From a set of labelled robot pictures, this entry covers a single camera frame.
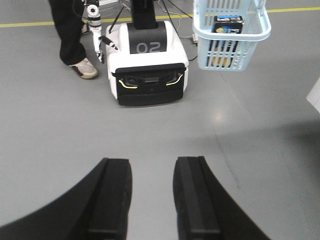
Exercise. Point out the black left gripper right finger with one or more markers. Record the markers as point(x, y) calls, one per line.
point(205, 210)

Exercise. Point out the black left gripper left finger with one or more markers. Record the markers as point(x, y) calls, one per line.
point(96, 208)

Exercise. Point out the light blue plastic basket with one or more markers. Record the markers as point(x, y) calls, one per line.
point(256, 28)

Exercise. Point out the dark snack box in basket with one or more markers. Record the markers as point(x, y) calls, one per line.
point(225, 24)

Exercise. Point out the white robot mobile base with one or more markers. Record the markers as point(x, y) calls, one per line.
point(147, 62)

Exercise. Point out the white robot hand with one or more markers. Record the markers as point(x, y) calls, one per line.
point(98, 39)

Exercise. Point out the person in dark clothes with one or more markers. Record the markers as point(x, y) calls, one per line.
point(67, 18)

